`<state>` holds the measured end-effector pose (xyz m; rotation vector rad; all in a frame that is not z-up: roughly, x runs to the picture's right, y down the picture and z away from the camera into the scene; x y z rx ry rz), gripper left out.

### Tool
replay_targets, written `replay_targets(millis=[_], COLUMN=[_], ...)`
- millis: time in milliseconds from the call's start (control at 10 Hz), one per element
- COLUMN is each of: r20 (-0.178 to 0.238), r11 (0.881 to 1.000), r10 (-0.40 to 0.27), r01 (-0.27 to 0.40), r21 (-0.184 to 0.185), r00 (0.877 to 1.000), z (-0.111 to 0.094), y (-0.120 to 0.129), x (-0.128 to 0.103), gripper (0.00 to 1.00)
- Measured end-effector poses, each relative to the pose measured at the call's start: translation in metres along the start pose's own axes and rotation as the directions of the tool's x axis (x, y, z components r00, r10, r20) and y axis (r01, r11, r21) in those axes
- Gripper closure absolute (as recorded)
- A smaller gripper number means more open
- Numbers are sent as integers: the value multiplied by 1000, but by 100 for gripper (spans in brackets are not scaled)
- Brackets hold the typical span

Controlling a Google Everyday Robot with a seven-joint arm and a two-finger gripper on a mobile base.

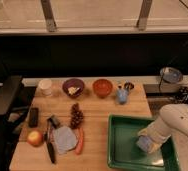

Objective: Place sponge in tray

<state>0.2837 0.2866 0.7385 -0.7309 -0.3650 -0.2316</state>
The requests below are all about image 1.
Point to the red yellow apple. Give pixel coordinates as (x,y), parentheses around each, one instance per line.
(35,138)

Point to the black handled knife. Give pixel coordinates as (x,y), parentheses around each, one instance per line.
(50,147)

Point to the yellow item in bowl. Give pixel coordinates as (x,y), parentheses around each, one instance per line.
(73,90)

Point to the blue sponge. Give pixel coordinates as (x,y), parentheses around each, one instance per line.
(144,143)

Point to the grey folded cloth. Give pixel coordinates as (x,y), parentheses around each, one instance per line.
(64,139)

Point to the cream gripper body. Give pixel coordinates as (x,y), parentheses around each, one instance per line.
(157,139)

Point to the green plastic tray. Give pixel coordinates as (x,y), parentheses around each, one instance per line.
(124,154)

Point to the black rectangular block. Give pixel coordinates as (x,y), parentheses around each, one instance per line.
(33,117)

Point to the small dark brush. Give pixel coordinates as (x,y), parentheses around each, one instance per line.
(54,121)

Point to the metal bowl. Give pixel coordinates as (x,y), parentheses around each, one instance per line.
(171,75)

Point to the black office chair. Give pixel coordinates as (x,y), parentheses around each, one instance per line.
(13,106)

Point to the purple bowl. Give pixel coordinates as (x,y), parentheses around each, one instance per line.
(73,82)

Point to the bunch of red grapes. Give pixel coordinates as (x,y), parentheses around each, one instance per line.
(76,116)

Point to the orange carrot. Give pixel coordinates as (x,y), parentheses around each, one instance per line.
(80,143)

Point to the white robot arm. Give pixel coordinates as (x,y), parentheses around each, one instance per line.
(171,116)

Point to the orange bowl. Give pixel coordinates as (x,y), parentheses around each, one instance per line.
(102,87)

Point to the white cup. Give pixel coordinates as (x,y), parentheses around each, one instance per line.
(45,85)

